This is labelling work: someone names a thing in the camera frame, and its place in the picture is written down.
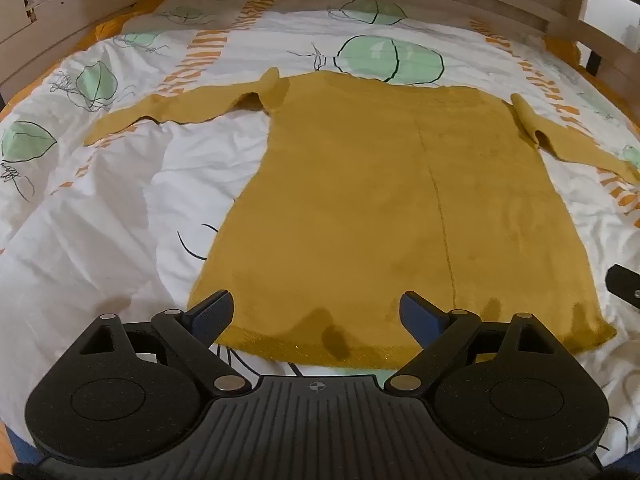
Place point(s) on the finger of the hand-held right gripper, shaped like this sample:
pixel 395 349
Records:
pixel 624 282

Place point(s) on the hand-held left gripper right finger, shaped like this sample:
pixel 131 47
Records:
pixel 419 314

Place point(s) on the white leaf-printed blanket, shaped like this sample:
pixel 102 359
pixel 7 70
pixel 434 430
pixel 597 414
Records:
pixel 100 200

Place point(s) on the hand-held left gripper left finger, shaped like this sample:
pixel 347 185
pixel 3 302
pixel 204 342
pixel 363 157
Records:
pixel 216 311

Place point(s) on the yellow bedsheet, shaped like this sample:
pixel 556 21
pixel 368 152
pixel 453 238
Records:
pixel 116 24

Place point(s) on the mustard yellow long-sleeve sweater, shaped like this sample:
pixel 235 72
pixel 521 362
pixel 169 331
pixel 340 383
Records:
pixel 380 200

